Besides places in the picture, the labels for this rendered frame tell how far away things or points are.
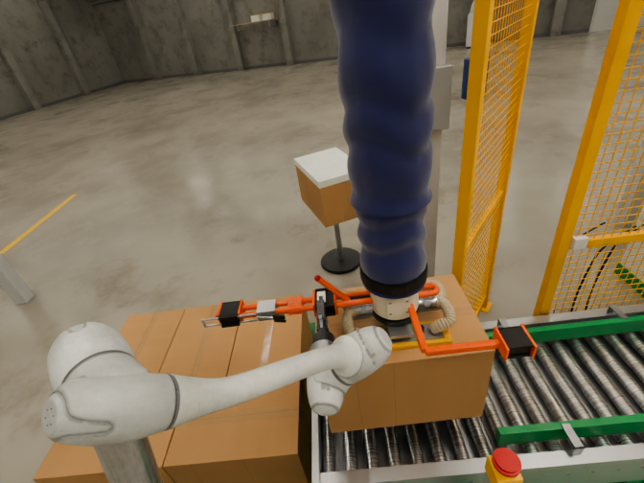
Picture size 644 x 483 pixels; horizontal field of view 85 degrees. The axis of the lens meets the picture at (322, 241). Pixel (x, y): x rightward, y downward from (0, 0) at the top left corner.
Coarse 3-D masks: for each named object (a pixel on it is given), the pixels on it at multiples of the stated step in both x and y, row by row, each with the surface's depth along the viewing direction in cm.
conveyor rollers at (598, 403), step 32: (544, 352) 172; (576, 352) 172; (608, 352) 167; (640, 352) 167; (544, 384) 158; (608, 384) 155; (512, 416) 150; (576, 416) 148; (608, 416) 144; (352, 448) 148; (416, 448) 144; (480, 448) 141; (512, 448) 139
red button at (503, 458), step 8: (496, 448) 96; (504, 448) 95; (496, 456) 94; (504, 456) 94; (512, 456) 93; (496, 464) 93; (504, 464) 92; (512, 464) 92; (520, 464) 92; (504, 472) 91; (512, 472) 91
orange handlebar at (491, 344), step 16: (432, 288) 126; (256, 304) 131; (288, 304) 128; (336, 304) 125; (352, 304) 125; (416, 320) 113; (416, 336) 110; (432, 352) 103; (448, 352) 103; (464, 352) 104
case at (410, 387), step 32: (352, 288) 151; (448, 288) 143; (416, 352) 120; (480, 352) 117; (384, 384) 124; (416, 384) 125; (448, 384) 126; (480, 384) 127; (352, 416) 135; (384, 416) 136; (416, 416) 137; (448, 416) 137
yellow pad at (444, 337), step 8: (384, 328) 127; (424, 328) 122; (432, 336) 121; (440, 336) 121; (448, 336) 121; (392, 344) 122; (400, 344) 121; (408, 344) 121; (416, 344) 120; (432, 344) 120; (440, 344) 120
